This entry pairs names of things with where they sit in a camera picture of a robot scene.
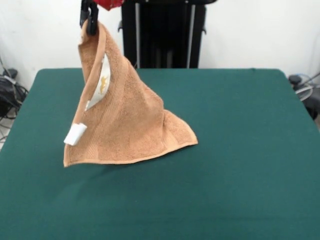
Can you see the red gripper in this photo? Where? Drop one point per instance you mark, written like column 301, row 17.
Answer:
column 108, row 3

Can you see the orange terry towel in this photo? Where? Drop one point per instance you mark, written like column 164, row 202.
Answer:
column 125, row 112

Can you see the dark green table cloth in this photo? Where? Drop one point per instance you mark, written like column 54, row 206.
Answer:
column 225, row 175

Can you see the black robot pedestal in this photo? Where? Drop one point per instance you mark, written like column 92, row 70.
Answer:
column 165, row 37

